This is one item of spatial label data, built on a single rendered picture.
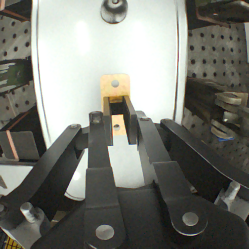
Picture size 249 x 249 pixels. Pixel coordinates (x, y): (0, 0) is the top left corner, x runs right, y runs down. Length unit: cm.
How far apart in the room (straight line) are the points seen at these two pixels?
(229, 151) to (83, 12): 84
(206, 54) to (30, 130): 58
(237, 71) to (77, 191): 71
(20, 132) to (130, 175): 21
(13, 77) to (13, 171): 19
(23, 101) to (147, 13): 50
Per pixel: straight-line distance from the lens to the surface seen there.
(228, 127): 21
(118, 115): 21
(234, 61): 72
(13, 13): 33
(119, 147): 25
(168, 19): 24
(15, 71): 25
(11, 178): 36
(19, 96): 62
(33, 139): 30
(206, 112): 25
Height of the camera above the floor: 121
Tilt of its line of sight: 66 degrees down
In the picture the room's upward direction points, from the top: 165 degrees clockwise
